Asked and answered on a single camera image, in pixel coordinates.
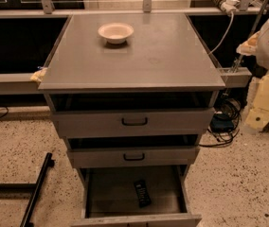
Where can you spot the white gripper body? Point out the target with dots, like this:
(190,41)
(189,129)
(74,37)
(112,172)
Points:
(249,47)

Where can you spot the black rxbar chocolate bar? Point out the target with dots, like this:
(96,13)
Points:
(142,193)

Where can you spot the grey top drawer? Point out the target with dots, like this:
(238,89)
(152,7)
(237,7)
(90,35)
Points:
(96,123)

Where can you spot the grey drawer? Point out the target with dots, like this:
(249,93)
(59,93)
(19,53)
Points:
(110,199)
(159,150)
(96,123)

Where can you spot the grey drawer cabinet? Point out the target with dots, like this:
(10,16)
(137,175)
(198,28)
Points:
(162,66)

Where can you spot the grey middle drawer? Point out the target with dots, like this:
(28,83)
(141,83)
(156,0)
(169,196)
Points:
(159,150)

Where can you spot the grey bottom drawer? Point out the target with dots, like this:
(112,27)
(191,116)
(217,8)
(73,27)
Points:
(110,199)

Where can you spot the white power strip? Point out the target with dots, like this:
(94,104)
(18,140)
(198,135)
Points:
(226,6)

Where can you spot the dark blue box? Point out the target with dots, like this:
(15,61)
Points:
(221,123)

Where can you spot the white paper bowl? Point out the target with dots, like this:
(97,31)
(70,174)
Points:
(115,33)

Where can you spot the yellow tape piece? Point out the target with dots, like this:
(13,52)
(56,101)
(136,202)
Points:
(38,75)

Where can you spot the black floor stand frame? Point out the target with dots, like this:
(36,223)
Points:
(32,190)

